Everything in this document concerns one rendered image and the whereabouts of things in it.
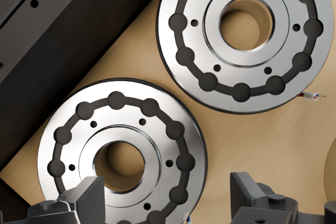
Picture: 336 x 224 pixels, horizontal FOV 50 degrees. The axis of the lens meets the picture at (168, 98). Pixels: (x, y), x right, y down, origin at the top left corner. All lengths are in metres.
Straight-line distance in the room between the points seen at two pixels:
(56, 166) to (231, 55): 0.12
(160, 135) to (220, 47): 0.06
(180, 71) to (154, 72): 0.04
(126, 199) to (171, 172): 0.03
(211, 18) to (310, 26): 0.06
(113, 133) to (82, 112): 0.02
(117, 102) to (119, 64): 0.04
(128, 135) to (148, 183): 0.03
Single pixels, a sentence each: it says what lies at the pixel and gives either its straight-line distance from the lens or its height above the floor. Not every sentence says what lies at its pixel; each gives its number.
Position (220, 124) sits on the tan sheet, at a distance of 0.24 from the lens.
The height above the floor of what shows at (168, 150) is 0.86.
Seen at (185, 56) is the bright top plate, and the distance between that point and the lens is 0.21.
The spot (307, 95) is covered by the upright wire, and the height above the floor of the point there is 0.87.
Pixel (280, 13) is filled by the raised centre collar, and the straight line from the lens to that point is 0.21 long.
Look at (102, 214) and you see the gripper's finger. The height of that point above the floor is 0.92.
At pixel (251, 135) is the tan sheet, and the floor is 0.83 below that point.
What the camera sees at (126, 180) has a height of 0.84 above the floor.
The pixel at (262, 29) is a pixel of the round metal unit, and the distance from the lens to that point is 0.24.
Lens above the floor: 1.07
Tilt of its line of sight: 87 degrees down
